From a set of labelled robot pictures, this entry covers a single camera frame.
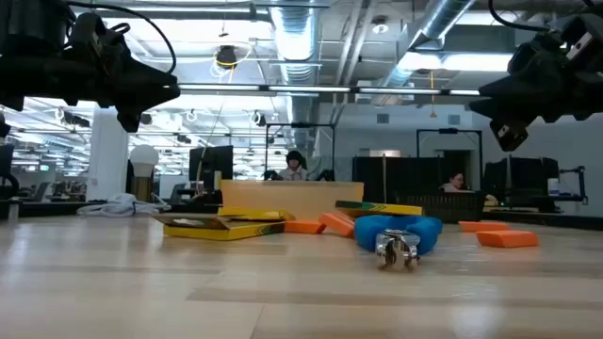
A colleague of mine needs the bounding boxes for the white bulb table lamp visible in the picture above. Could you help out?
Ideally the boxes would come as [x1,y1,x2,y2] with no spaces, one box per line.
[128,143,160,202]

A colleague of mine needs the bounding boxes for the white square pillar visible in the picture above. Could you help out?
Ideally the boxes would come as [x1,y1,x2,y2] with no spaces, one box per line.
[86,105,131,202]

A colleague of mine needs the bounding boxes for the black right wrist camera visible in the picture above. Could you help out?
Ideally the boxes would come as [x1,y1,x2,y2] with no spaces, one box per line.
[548,13,603,65]

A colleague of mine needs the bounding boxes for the black left camera cable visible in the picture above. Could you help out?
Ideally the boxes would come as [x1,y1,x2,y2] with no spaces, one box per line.
[63,0,178,75]

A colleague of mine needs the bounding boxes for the black office chair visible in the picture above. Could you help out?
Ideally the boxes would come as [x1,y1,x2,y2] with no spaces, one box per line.
[0,143,21,202]

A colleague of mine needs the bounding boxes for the black partition panel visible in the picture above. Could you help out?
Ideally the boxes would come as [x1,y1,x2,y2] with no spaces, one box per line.
[351,155,472,218]

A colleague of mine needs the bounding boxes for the black background rig frame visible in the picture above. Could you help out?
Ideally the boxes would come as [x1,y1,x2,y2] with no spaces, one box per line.
[416,127,484,192]
[265,121,336,183]

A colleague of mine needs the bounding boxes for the black right camera cable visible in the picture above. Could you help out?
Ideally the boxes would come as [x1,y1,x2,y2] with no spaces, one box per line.
[486,0,551,34]

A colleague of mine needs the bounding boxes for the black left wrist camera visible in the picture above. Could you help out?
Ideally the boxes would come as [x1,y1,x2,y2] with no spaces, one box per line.
[73,11,131,53]

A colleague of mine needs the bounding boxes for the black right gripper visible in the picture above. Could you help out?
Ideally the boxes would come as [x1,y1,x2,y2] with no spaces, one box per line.
[468,35,585,153]

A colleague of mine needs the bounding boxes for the black ceiling camera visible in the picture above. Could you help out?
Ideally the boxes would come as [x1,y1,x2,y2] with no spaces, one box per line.
[214,44,239,71]

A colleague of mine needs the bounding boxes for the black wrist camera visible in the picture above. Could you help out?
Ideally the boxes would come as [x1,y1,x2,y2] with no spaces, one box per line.
[73,11,131,53]
[548,13,603,65]

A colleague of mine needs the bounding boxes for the long ceiling light strip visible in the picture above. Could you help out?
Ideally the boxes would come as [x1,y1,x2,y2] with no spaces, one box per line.
[177,83,481,98]

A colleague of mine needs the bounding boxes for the black perforated plastic basket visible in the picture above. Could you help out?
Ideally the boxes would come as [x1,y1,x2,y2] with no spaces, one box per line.
[397,190,486,224]

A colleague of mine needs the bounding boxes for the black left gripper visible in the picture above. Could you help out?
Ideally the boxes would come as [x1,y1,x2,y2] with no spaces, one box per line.
[70,46,182,134]

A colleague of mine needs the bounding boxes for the blue handled pliers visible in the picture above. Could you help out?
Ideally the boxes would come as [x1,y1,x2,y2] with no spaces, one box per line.
[360,215,439,234]
[353,216,444,273]

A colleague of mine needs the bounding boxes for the black computer monitor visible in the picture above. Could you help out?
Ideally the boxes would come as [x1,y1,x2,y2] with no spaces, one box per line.
[188,145,235,190]

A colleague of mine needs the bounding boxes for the white lamp cable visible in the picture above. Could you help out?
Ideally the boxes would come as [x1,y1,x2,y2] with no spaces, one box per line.
[76,192,172,218]

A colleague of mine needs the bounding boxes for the black equipment rack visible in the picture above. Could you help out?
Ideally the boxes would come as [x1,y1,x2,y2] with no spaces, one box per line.
[483,156,561,213]

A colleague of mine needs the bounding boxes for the orange translucent plastic bin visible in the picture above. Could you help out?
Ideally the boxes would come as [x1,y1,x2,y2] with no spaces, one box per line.
[220,179,366,221]

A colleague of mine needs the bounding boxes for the silver ventilation duct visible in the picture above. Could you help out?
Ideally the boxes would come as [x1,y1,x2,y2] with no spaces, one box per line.
[376,0,477,95]
[269,0,326,152]

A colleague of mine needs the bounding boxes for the yellow crayon box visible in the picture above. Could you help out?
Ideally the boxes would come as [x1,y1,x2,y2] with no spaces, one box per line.
[217,206,297,222]
[153,214,287,242]
[334,200,424,218]

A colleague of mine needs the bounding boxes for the black metal stand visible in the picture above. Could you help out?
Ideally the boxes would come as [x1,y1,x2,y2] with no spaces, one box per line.
[559,165,589,206]

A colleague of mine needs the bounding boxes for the black camera cable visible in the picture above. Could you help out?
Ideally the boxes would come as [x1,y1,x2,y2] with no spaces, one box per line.
[63,0,178,75]
[486,0,551,34]

